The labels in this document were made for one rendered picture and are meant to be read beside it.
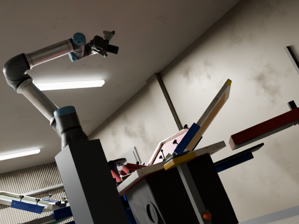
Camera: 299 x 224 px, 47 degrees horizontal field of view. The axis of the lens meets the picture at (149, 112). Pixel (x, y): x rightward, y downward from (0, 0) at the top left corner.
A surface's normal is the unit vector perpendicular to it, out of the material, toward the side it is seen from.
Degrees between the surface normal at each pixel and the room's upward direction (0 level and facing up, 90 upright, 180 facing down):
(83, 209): 90
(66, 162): 90
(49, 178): 90
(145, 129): 90
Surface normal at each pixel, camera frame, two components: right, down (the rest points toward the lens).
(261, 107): -0.74, 0.11
